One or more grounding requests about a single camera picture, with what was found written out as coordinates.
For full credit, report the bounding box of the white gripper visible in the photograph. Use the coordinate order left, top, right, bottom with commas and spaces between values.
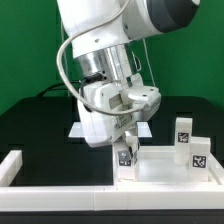
78, 73, 161, 162

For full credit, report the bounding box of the white square tabletop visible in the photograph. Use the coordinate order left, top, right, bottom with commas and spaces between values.
113, 144, 224, 186

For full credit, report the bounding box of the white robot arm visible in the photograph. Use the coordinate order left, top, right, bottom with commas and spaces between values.
56, 0, 200, 164

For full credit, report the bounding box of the white U-shaped obstacle fence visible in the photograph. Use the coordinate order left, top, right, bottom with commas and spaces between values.
0, 150, 224, 212

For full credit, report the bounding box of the white marker base plate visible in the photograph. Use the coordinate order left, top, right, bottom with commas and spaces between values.
68, 122, 152, 138

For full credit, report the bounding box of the black cable at base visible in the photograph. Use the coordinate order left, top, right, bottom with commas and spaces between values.
37, 81, 81, 98

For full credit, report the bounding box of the white cable left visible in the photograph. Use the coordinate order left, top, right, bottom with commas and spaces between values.
60, 23, 72, 98

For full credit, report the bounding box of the white cable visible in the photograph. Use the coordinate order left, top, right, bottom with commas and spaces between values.
55, 0, 151, 117
60, 23, 72, 98

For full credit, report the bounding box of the white cable right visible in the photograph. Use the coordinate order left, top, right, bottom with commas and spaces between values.
55, 0, 151, 117

